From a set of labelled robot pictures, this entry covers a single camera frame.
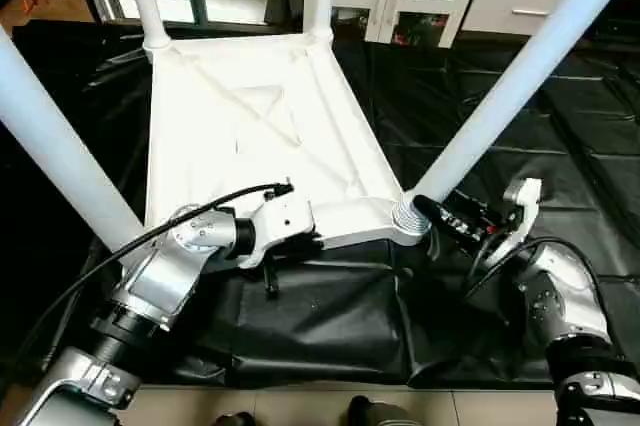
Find white drawer unit with handle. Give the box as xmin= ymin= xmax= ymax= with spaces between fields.
xmin=462 ymin=0 xmax=571 ymax=37

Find white plastic table top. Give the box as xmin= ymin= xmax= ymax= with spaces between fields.
xmin=142 ymin=28 xmax=433 ymax=259

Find black work mat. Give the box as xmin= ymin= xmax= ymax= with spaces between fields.
xmin=0 ymin=18 xmax=640 ymax=389

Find black left robot foot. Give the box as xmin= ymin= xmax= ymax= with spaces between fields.
xmin=212 ymin=412 xmax=259 ymax=426

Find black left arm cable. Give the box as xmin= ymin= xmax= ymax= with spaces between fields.
xmin=0 ymin=181 xmax=296 ymax=377

